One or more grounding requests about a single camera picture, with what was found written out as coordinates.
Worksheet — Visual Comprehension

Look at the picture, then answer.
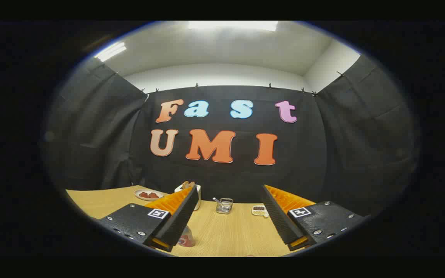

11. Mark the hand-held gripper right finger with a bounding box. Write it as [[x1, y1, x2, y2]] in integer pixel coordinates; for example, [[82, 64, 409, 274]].
[[260, 185, 366, 251]]

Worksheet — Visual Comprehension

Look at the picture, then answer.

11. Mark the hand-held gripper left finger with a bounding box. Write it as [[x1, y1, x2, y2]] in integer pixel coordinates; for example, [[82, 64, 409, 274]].
[[98, 185, 200, 253]]

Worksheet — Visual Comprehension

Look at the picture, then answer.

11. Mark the silver bottle with pink label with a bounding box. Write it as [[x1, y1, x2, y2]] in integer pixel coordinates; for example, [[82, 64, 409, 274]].
[[178, 226, 196, 247]]

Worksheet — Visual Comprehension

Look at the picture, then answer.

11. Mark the white toaster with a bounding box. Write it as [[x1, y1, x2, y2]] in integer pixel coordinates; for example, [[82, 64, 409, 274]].
[[174, 184, 202, 211]]

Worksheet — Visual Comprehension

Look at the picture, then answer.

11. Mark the white round plate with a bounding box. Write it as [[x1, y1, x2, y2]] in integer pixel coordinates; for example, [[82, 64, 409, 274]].
[[134, 189, 165, 201]]

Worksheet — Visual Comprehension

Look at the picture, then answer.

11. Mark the wooden table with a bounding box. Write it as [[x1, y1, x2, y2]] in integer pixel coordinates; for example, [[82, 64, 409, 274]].
[[65, 185, 316, 257]]

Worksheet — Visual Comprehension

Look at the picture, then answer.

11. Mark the narrow ceiling light strip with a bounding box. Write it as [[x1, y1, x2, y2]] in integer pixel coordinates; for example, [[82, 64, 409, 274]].
[[94, 42, 127, 62]]

